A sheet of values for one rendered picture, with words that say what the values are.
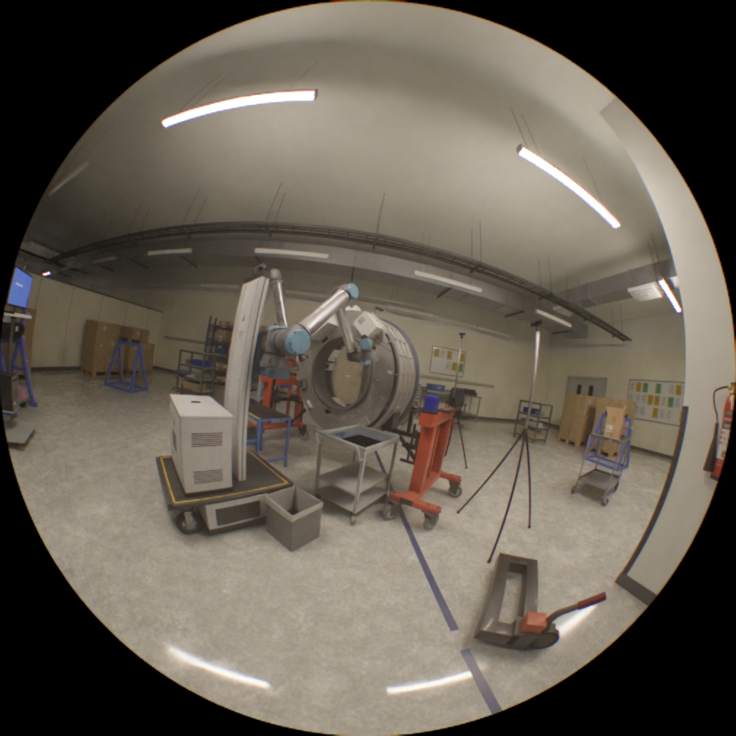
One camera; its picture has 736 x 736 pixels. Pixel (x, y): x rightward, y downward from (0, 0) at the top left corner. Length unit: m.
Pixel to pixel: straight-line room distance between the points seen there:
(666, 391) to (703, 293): 7.14
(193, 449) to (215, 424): 0.20
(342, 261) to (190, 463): 5.19
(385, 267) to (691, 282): 5.52
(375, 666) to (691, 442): 2.07
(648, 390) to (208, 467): 9.81
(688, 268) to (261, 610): 3.20
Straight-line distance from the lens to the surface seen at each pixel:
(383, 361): 2.36
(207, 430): 1.51
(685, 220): 2.41
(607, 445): 7.01
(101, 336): 7.57
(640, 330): 9.78
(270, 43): 3.32
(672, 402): 9.06
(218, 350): 8.21
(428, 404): 1.88
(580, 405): 7.49
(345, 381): 7.25
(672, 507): 2.10
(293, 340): 1.40
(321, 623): 1.41
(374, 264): 5.85
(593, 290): 6.00
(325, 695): 1.27
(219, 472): 1.64
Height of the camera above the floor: 1.24
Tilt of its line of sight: level
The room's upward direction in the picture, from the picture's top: 9 degrees clockwise
